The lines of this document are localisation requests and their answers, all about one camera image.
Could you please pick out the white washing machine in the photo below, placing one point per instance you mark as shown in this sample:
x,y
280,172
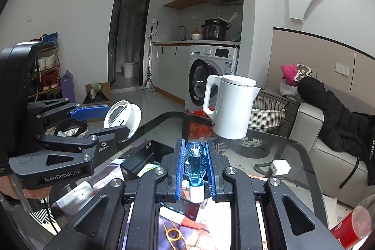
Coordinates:
x,y
214,71

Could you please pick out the gold scissors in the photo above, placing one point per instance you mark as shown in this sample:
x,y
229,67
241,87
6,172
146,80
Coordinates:
x,y
173,235

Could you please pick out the cardboard box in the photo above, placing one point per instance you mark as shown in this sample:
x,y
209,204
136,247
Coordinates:
x,y
98,94

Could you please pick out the white charger adapter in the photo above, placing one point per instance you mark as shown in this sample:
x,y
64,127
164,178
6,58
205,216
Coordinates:
x,y
280,168

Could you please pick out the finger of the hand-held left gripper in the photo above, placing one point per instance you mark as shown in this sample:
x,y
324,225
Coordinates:
x,y
88,112
88,144

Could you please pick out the flat mop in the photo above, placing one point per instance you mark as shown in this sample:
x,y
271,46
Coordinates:
x,y
150,68

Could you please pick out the black jacket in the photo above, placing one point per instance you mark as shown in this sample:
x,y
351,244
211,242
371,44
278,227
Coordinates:
x,y
337,115

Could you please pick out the printed table mat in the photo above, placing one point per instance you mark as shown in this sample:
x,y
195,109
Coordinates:
x,y
83,194

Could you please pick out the black box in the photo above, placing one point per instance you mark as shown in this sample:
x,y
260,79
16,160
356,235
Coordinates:
x,y
134,162

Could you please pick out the white power outlet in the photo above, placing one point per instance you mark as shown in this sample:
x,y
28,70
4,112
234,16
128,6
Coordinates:
x,y
155,21

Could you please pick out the red gift box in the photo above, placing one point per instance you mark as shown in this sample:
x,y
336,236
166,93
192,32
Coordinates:
x,y
199,127

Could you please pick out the black framed glass door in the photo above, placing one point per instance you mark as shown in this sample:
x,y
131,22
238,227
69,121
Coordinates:
x,y
129,33

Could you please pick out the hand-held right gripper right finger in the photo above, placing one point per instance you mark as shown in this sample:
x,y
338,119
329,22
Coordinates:
x,y
211,171

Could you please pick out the white kitchen counter cabinet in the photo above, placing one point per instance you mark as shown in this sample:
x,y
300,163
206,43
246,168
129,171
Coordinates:
x,y
170,68

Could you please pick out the black trash bin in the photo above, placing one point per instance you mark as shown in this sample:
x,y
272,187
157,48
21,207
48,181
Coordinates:
x,y
67,130

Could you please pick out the white electric kettle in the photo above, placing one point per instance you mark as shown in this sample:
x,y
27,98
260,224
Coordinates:
x,y
234,109

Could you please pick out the shoe rack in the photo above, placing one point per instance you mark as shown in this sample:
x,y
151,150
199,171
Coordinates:
x,y
48,68

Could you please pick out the person's left hand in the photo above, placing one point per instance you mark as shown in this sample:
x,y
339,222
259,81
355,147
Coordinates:
x,y
29,194

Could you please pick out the red drink bottle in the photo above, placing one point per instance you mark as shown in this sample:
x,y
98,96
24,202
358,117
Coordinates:
x,y
350,225

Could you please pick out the red and white bowl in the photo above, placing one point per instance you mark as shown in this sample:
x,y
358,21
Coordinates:
x,y
197,36

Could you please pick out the white tube with red cap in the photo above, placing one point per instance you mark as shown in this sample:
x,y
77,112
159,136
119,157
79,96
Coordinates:
x,y
178,216

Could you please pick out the white round case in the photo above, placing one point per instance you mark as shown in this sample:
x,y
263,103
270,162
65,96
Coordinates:
x,y
124,116

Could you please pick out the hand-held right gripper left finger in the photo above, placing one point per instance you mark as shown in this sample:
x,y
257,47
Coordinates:
x,y
180,168

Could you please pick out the beige sofa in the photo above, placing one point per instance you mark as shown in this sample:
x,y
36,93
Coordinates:
x,y
310,132

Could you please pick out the metal faucet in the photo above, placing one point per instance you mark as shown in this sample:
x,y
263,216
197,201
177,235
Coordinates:
x,y
182,32

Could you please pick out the wicker basket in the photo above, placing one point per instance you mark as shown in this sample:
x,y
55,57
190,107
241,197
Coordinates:
x,y
268,118

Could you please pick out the patterned cap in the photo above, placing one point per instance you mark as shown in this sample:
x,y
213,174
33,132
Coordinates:
x,y
306,71

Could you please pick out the white bucket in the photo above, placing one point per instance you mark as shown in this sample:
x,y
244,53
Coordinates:
x,y
128,70

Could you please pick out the white wall switch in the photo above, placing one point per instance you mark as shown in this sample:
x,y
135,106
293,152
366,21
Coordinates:
x,y
342,69

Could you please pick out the black pressure cooker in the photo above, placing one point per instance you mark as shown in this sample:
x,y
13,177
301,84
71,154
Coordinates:
x,y
215,29

